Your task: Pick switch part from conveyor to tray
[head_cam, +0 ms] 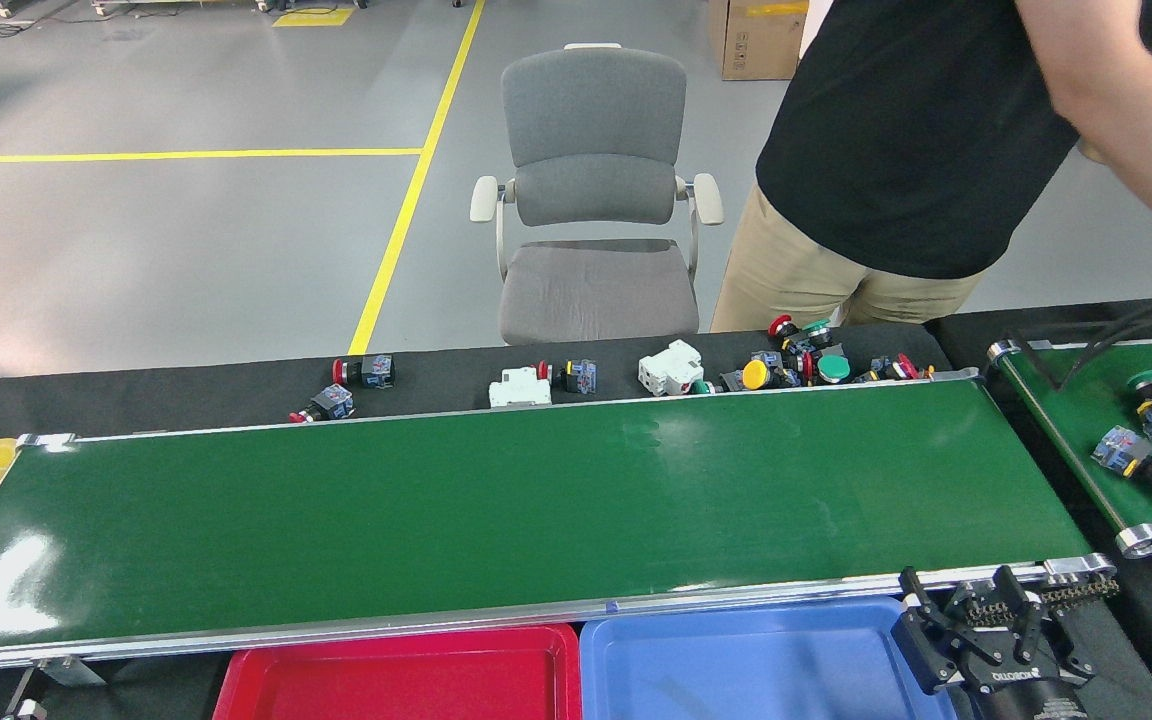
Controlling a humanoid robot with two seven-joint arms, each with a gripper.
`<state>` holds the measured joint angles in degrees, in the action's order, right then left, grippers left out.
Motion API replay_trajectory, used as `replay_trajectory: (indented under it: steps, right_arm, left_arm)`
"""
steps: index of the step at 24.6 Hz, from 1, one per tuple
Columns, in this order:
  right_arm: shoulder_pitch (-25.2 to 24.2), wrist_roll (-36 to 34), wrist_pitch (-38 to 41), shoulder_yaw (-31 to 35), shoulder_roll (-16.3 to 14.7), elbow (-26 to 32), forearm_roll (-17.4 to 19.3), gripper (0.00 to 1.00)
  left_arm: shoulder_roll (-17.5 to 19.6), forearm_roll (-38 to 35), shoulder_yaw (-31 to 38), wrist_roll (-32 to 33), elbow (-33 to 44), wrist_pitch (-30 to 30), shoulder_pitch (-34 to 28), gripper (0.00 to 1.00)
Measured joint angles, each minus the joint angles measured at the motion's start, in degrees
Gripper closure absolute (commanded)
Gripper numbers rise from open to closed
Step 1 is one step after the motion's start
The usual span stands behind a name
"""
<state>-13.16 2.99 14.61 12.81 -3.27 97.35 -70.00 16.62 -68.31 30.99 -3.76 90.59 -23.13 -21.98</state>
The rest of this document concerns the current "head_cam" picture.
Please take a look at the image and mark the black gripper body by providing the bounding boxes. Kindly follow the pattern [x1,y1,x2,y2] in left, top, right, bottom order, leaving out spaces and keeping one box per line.
[966,650,1097,720]

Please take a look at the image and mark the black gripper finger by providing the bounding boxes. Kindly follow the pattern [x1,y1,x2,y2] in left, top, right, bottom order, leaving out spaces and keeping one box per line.
[891,567,1012,696]
[1001,567,1097,683]

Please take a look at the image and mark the white circuit breaker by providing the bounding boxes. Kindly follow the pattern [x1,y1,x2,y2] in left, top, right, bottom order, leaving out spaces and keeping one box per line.
[488,365,553,410]
[637,339,705,398]

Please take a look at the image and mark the blue plastic tray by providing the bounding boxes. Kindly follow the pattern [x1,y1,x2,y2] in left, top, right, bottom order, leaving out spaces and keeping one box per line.
[579,597,959,720]

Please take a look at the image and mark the red plastic tray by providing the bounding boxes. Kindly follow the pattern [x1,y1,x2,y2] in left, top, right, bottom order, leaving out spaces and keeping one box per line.
[213,623,582,720]

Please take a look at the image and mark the person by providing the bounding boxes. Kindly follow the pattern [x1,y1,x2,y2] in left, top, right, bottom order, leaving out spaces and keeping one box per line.
[709,0,1152,333]

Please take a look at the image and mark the grey office chair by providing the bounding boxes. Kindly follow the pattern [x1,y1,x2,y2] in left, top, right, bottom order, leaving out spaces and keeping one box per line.
[469,43,725,347]

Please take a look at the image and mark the cardboard box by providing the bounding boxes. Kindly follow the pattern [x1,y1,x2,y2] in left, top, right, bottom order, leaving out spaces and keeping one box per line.
[707,0,810,82]

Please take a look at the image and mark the black cable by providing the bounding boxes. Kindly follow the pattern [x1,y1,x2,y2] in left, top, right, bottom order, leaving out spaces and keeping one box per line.
[1074,296,1152,393]

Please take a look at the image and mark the green conveyor belt with chain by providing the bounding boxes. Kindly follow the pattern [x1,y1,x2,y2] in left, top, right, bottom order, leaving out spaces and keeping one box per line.
[0,368,1122,683]

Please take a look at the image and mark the small red button switch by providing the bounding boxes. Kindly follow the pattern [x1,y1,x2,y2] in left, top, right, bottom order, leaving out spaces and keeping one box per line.
[288,384,356,425]

